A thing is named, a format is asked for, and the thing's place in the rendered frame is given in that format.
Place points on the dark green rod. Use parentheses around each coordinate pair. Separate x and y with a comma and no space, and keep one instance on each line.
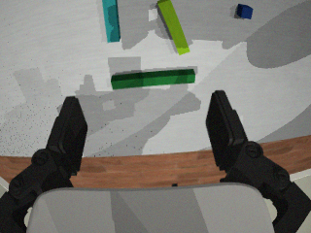
(153,78)

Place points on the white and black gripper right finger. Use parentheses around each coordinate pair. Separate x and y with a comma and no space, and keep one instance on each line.
(244,162)

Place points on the lime green rod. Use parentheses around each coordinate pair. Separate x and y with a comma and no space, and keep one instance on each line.
(174,26)

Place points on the small blue block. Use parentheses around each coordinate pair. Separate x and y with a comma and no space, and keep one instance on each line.
(244,11)

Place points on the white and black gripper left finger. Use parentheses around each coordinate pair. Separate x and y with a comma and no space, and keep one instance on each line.
(51,167)

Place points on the turquoise rod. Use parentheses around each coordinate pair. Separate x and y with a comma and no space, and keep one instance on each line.
(112,24)

